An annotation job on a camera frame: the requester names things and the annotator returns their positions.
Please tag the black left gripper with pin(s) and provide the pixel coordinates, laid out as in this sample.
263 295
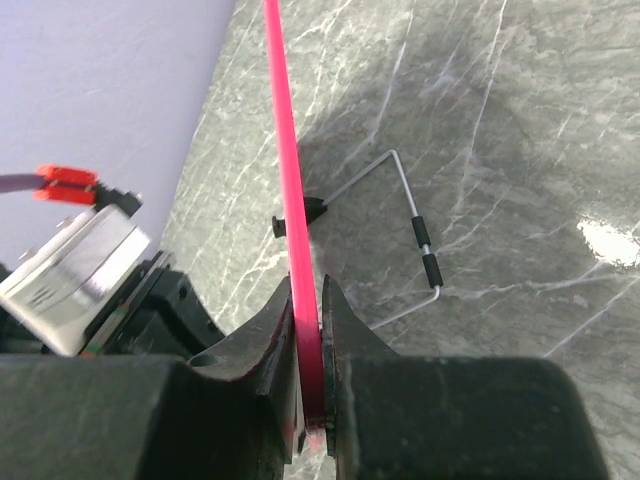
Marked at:
155 311

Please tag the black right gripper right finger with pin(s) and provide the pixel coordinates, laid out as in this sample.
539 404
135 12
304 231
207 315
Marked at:
391 416

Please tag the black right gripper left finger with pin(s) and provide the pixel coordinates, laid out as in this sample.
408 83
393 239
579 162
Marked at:
231 412

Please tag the pink framed whiteboard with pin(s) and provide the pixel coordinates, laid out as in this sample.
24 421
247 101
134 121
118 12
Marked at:
304 301

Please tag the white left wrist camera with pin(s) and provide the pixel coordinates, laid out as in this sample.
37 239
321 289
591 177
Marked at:
58 292

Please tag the wire whiteboard stand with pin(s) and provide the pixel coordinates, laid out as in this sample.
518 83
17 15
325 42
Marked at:
370 232

